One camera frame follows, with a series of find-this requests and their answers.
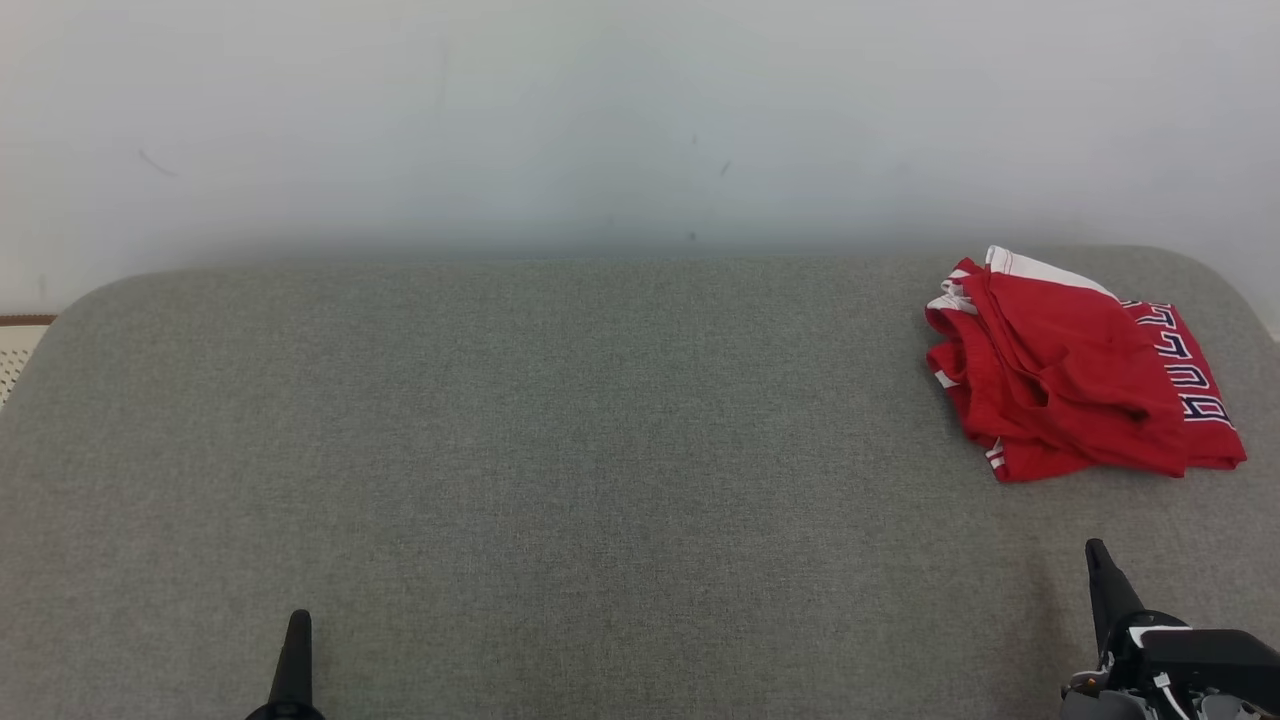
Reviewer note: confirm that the cream perforated laundry basket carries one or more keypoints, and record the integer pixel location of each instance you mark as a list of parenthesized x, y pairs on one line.
[(15, 360)]

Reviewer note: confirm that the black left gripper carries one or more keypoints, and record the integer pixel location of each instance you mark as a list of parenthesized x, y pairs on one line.
[(288, 713)]

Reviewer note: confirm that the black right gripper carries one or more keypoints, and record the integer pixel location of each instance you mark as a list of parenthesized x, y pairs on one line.
[(1200, 660)]

